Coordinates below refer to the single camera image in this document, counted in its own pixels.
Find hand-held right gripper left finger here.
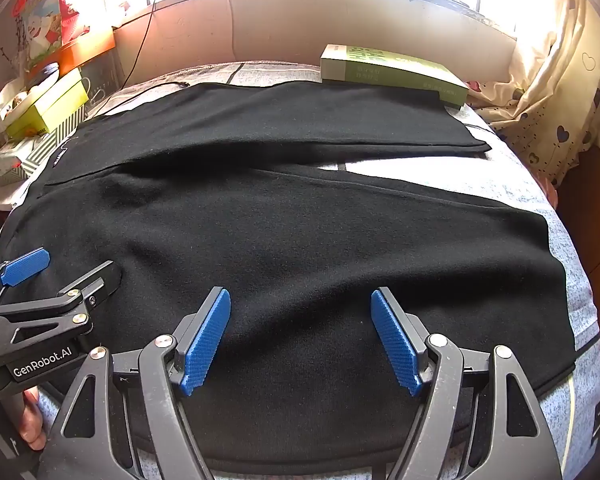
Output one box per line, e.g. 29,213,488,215
42,287,232,480

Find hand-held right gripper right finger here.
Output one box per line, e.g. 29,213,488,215
370,287,563,480

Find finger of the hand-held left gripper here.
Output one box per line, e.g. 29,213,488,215
0,247,51,306
0,260,124,337

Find black pants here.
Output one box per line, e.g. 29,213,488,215
5,81,577,473

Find person's left hand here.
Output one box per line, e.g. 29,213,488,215
19,386,49,452

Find striped box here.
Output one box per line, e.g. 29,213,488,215
0,110,87,184

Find lime green box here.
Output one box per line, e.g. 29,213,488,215
5,67,88,138

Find grey checked bed sheet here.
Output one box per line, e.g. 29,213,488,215
0,60,600,480

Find orange box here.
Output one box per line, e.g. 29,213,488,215
55,25,117,77

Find wooden wardrobe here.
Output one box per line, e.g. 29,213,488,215
550,145,600,391

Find colourful printed bag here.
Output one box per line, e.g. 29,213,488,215
10,0,81,72

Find green book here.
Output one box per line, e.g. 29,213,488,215
320,43,470,109

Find cream heart-print curtain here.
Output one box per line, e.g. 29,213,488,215
467,0,600,211

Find black cable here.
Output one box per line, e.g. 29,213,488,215
87,0,193,111

